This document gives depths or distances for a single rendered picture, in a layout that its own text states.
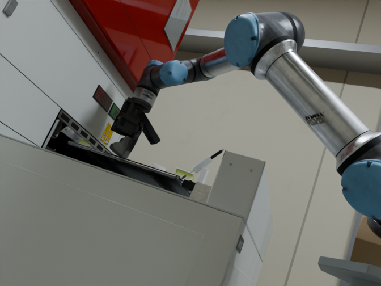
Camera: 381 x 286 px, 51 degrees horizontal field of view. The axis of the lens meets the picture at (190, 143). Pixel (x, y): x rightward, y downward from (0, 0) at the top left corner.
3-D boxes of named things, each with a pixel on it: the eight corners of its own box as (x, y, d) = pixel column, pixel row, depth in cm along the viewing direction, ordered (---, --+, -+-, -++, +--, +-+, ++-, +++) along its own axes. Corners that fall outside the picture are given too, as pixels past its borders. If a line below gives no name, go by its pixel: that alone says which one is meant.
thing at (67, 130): (40, 147, 113) (55, 117, 116) (102, 188, 153) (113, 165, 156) (45, 148, 113) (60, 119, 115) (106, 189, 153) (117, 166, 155)
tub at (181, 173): (170, 182, 158) (176, 167, 160) (172, 186, 165) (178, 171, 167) (187, 189, 157) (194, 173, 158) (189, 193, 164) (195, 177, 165)
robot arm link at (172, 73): (194, 56, 125) (175, 62, 134) (165, 60, 118) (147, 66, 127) (199, 81, 126) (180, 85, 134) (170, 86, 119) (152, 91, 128)
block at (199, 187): (192, 190, 108) (196, 180, 108) (195, 193, 111) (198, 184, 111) (220, 200, 105) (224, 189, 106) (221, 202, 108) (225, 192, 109)
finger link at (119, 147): (105, 158, 124) (117, 132, 126) (122, 166, 126) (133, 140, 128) (107, 158, 121) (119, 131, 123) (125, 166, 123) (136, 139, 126)
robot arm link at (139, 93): (151, 100, 137) (160, 96, 129) (146, 112, 135) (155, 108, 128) (132, 90, 134) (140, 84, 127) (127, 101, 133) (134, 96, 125)
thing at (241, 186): (204, 207, 86) (225, 149, 90) (232, 242, 136) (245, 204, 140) (245, 221, 83) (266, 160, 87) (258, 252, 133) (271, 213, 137)
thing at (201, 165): (185, 184, 149) (198, 152, 153) (187, 186, 153) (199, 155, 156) (200, 189, 147) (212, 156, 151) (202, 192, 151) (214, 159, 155)
